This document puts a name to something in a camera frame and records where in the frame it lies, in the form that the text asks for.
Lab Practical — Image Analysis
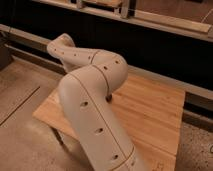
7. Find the wooden plank on ledge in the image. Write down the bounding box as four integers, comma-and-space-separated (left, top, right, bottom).
135, 10, 212, 33

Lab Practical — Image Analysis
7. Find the wooden frame on ledge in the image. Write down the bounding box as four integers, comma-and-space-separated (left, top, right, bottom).
76, 0, 130, 18

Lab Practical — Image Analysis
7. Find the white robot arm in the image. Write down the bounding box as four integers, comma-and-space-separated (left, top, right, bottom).
47, 34, 149, 171

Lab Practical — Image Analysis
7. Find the wooden table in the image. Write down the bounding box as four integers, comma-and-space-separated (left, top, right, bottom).
33, 74, 185, 171

